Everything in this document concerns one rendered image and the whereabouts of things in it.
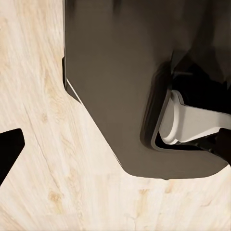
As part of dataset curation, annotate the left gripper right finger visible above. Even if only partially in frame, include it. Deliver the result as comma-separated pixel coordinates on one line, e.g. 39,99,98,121
216,128,231,166

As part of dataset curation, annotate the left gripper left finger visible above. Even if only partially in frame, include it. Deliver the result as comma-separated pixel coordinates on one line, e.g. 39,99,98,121
0,128,25,186

